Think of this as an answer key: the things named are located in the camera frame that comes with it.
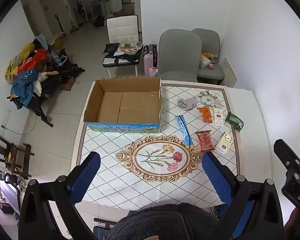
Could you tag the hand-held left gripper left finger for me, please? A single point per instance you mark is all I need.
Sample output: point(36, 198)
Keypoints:
point(86, 177)

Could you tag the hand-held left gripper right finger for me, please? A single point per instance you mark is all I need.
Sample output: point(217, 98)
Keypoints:
point(217, 177)

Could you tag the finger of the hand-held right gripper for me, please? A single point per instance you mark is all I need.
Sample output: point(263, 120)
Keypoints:
point(285, 152)

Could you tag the yellow tissue pack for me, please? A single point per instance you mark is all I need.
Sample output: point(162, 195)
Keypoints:
point(225, 142)

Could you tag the red snack packet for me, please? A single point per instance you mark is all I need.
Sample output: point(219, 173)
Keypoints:
point(205, 141)

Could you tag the long blue snack packet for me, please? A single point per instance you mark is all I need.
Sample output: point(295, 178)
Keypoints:
point(185, 130)

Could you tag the white cigarette box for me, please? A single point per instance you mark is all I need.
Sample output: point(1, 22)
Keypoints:
point(218, 118)

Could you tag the green snack packet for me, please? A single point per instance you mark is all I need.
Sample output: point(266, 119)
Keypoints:
point(234, 121)

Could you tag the orange snack packet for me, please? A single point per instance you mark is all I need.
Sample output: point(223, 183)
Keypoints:
point(206, 115)

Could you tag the purple soft cloth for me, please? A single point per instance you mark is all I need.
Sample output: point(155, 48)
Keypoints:
point(188, 103)

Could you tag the floral printed tablecloth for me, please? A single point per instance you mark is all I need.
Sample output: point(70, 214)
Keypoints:
point(110, 150)

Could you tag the person's dark fleece garment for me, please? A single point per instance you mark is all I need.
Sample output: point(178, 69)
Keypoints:
point(162, 222)

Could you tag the brown wooden chair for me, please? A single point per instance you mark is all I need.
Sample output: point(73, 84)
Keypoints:
point(12, 155)

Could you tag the small brown cardboard box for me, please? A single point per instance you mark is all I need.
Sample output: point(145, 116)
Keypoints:
point(68, 83)

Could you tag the white flat board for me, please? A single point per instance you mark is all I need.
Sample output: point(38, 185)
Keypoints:
point(230, 73)

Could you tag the black folding rack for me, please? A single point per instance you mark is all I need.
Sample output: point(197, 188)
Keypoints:
point(62, 73)

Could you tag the blue garment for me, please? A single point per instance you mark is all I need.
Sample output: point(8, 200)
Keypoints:
point(23, 87)

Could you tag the small red box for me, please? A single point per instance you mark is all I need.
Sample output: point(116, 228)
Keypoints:
point(211, 66)

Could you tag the white plastic bag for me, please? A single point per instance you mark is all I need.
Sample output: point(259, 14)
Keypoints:
point(203, 61)

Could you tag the pink gift bag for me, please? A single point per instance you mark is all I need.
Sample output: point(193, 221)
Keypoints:
point(153, 72)

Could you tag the red garment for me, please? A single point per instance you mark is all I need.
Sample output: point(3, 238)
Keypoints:
point(31, 62)

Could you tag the grey upholstered chair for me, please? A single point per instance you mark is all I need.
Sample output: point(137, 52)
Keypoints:
point(180, 52)
point(211, 38)

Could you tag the black folder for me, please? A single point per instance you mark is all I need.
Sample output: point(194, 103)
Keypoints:
point(111, 48)

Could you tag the yellow garment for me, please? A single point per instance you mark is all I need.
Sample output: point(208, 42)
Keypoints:
point(13, 67)

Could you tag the pink suitcase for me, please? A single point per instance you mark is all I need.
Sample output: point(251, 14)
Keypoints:
point(148, 60)

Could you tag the stack of papers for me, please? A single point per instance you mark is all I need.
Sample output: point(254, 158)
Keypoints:
point(130, 47)

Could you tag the white padded chair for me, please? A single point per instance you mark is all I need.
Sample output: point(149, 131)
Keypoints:
point(122, 27)

